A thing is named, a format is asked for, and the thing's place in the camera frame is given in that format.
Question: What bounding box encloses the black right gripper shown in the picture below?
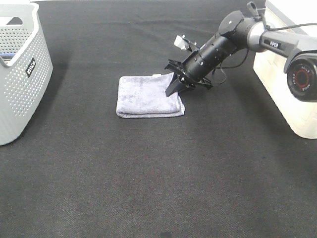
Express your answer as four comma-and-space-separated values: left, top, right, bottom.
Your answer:
165, 60, 213, 97

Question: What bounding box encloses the white plastic storage basket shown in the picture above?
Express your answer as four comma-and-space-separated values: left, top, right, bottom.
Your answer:
253, 0, 317, 139

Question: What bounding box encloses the grey perforated plastic basket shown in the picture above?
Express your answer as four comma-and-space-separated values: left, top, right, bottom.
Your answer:
0, 0, 53, 145

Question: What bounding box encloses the lavender grey towel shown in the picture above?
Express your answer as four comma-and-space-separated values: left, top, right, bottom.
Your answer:
116, 73, 185, 119

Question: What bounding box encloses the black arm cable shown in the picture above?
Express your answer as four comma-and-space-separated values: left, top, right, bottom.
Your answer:
212, 1, 317, 85

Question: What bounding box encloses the black fabric table mat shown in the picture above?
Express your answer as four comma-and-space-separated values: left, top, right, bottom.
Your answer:
0, 0, 317, 238

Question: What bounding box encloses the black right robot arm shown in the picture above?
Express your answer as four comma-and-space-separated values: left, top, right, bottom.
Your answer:
165, 10, 317, 102

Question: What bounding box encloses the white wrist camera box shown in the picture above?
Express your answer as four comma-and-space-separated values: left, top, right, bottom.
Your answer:
174, 35, 192, 52

